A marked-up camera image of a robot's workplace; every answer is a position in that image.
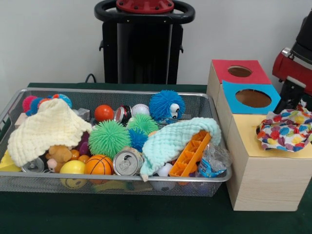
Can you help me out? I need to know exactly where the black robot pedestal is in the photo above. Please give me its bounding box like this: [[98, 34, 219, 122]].
[[94, 0, 196, 84]]

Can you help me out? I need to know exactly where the wooden three-hole box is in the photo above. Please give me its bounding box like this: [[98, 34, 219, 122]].
[[206, 59, 312, 212]]

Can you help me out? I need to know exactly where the yellow ball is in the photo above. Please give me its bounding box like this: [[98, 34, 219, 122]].
[[59, 160, 87, 176]]

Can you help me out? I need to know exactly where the silver drink can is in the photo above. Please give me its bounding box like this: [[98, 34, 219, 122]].
[[113, 148, 145, 176]]

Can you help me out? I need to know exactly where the mint green waffle cloth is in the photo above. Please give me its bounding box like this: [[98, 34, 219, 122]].
[[140, 117, 222, 182]]

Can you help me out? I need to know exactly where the small brown teddy bear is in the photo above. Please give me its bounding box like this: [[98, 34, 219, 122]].
[[46, 144, 74, 173]]

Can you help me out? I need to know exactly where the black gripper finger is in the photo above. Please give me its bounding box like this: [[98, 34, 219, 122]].
[[275, 78, 296, 114], [291, 88, 309, 112]]

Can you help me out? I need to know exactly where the cream waffle cloth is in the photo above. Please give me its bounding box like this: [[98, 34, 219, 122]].
[[7, 98, 93, 167]]

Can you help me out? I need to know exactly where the green spiky ball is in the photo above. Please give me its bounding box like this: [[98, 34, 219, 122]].
[[88, 119, 133, 161]]

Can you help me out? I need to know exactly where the red-orange ball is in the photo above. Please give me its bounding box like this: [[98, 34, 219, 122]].
[[95, 104, 115, 122]]

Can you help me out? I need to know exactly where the large blue spiky ball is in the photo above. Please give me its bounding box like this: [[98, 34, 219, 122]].
[[149, 90, 186, 122]]

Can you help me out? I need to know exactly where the clear plastic packet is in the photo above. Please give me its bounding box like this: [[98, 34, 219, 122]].
[[197, 141, 234, 177]]

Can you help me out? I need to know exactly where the orange plastic gear toy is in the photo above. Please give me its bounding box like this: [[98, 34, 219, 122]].
[[169, 130, 212, 178]]

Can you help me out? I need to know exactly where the clear mesh bin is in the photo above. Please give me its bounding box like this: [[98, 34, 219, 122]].
[[0, 88, 233, 198]]

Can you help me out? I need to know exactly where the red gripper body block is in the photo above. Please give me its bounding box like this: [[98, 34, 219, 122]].
[[272, 47, 312, 96]]

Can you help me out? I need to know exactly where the small orange basketball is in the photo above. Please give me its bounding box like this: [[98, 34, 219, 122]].
[[84, 155, 116, 176]]

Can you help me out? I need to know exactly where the white colourful spotted cloth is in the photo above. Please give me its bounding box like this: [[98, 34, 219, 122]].
[[256, 100, 312, 153]]

